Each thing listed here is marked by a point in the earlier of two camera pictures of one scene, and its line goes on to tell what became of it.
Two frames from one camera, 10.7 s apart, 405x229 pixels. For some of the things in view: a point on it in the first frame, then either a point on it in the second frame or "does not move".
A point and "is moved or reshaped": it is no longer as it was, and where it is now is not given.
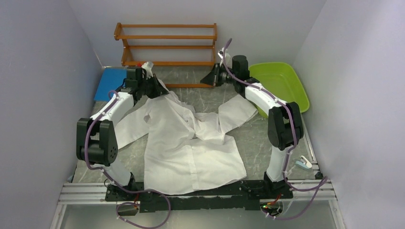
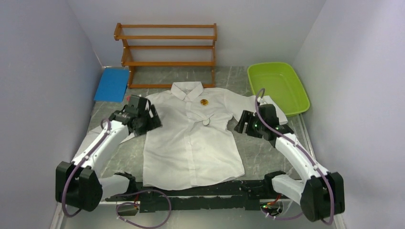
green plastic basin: [281, 79] does not move
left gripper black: [158, 88] -> [153, 123]
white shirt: [186, 150] is moved or reshaped
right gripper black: [213, 77] -> [246, 117]
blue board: [111, 79] does not move
